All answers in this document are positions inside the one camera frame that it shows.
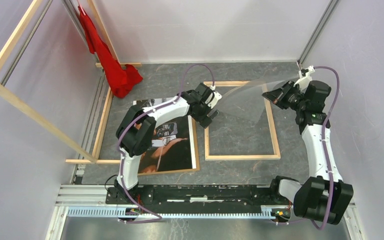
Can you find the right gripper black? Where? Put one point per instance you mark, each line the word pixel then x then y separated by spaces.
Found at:
pixel 277 96

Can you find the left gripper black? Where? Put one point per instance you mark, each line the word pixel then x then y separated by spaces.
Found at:
pixel 204 120

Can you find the wooden picture frame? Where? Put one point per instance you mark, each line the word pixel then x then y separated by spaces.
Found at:
pixel 272 129

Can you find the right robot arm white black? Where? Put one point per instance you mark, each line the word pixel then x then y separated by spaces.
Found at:
pixel 324 197

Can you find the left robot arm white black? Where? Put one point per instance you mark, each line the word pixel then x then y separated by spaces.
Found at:
pixel 136 129

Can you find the printed photo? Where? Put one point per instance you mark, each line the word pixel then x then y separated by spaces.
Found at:
pixel 175 145

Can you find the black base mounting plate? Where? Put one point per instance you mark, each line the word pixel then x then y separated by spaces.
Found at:
pixel 227 207

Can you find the red cloth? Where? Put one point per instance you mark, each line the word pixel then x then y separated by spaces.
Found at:
pixel 121 80

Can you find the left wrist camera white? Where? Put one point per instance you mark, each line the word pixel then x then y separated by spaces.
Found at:
pixel 214 97

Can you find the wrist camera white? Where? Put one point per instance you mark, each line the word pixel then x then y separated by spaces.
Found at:
pixel 214 97
pixel 304 77

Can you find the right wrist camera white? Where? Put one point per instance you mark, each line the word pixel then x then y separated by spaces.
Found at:
pixel 304 77

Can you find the brown frame backing board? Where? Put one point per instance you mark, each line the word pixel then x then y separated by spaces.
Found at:
pixel 197 152

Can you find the aluminium rail base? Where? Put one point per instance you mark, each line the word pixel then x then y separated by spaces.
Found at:
pixel 79 195

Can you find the grey slotted cable duct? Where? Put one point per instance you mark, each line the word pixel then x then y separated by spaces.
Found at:
pixel 125 213

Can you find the wooden rack frame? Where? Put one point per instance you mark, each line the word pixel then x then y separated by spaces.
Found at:
pixel 48 79

